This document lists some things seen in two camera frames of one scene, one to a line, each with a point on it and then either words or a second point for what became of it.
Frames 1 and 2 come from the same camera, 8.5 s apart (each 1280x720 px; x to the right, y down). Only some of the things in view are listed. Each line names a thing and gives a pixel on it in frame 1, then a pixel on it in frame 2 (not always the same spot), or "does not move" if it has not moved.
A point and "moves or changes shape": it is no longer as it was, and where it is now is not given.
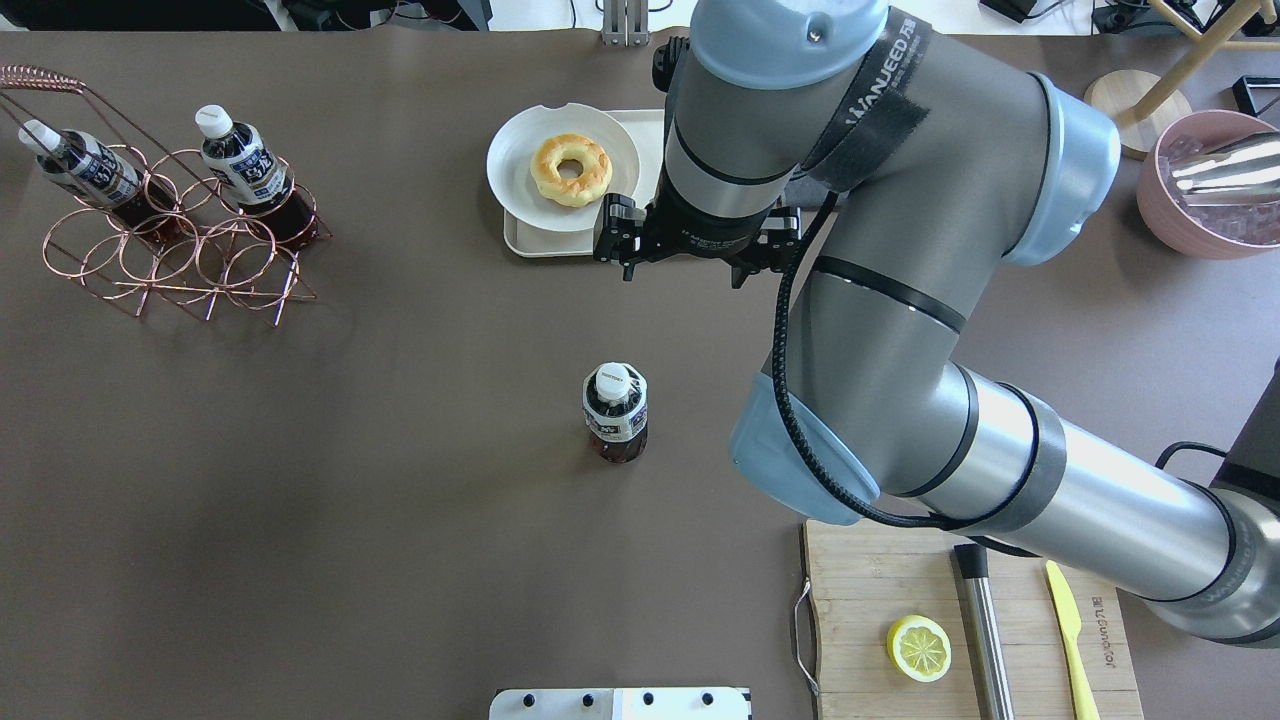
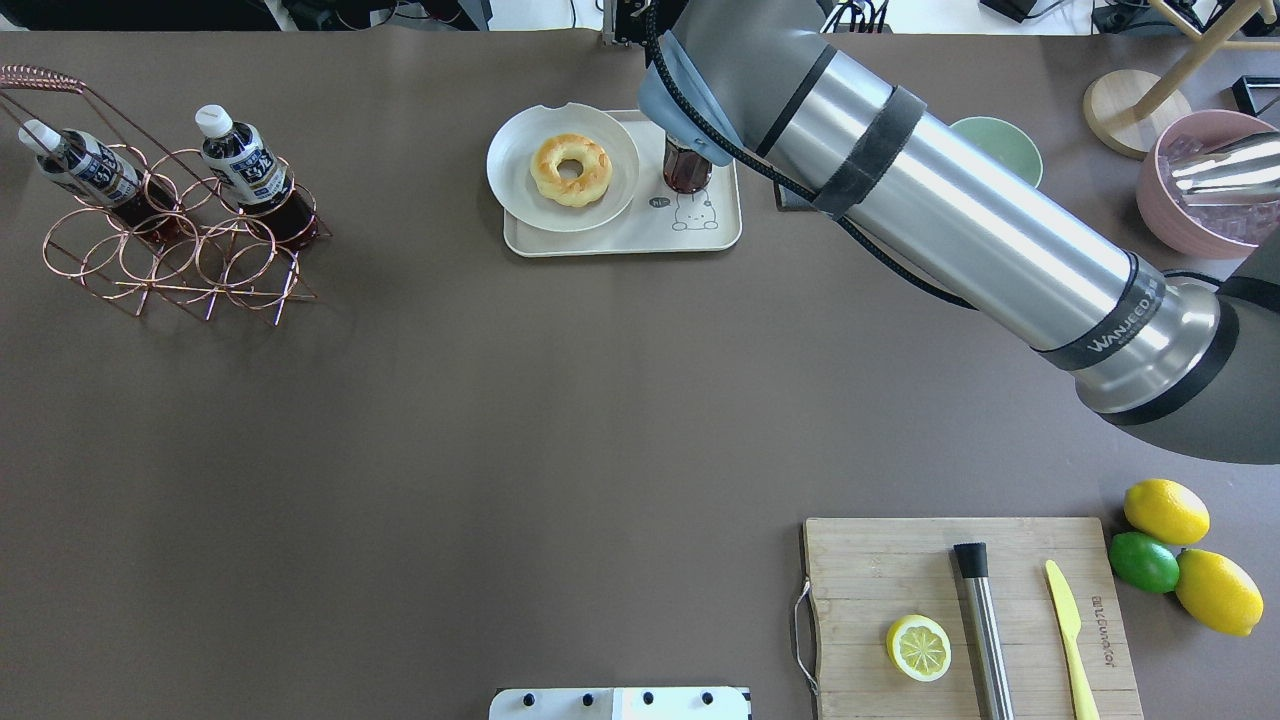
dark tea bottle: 615,408 moves or changes shape
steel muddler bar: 972,560 does not move
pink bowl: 1162,210 does not move
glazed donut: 577,191 does not move
